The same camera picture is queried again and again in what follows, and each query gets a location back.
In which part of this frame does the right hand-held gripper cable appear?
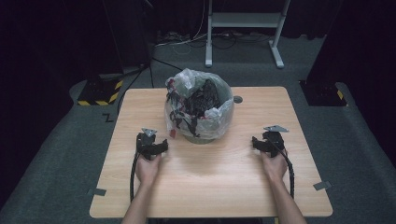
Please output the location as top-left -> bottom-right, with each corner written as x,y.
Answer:
269,136 -> 295,200

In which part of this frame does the person's left hand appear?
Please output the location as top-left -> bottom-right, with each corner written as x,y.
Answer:
134,153 -> 163,188

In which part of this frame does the yellow black striped base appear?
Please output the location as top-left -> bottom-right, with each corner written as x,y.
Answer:
77,77 -> 124,106
299,79 -> 348,107

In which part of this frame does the bundle of black cables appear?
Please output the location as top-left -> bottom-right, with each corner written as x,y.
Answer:
211,31 -> 273,50

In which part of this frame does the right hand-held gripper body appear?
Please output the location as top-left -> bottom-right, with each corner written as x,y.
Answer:
262,124 -> 290,159

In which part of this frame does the hand-held gripper cable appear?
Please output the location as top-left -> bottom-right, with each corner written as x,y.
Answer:
269,136 -> 295,200
129,133 -> 142,203

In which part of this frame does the white floor cable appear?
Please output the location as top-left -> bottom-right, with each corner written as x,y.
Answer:
154,0 -> 209,49

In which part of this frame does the left hand-held gripper cable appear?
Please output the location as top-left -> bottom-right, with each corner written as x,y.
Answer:
129,133 -> 142,203

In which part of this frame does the black crumpled plastic waste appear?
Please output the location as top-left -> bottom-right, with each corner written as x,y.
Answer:
183,78 -> 222,119

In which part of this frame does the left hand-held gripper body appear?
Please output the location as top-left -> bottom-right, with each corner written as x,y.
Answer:
135,127 -> 161,161

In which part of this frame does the person's right hand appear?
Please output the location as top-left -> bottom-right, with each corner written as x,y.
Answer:
260,150 -> 289,185

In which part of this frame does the black floor cable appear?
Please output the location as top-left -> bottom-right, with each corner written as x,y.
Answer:
116,65 -> 149,115
151,57 -> 185,73

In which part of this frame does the clear plastic bag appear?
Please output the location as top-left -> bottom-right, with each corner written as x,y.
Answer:
163,68 -> 235,141

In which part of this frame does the grey tape strip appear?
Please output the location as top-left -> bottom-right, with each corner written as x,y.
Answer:
87,187 -> 107,197
312,180 -> 332,191

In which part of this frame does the white metal stand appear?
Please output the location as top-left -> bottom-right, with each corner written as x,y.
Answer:
205,0 -> 292,69

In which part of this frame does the green plastic bin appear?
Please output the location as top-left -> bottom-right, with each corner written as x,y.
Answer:
174,73 -> 234,146

